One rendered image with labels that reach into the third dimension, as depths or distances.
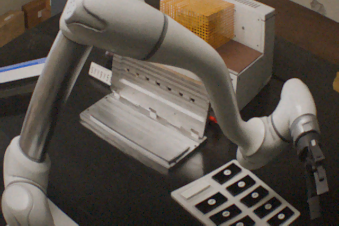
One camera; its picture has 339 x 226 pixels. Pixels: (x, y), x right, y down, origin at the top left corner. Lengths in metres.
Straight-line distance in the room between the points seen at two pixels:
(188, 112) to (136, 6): 0.84
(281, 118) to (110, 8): 0.54
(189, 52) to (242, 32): 0.96
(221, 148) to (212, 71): 0.71
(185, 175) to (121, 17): 0.81
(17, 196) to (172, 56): 0.54
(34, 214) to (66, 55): 0.41
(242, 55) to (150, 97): 0.38
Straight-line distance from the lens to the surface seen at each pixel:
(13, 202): 1.01
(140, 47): 0.74
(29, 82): 1.88
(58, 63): 0.93
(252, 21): 1.68
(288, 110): 1.04
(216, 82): 0.87
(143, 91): 1.63
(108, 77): 1.82
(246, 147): 1.07
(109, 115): 1.64
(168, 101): 1.56
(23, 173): 1.11
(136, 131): 1.56
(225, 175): 1.39
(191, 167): 1.45
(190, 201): 1.32
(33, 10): 4.81
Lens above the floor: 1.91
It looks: 36 degrees down
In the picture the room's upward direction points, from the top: straight up
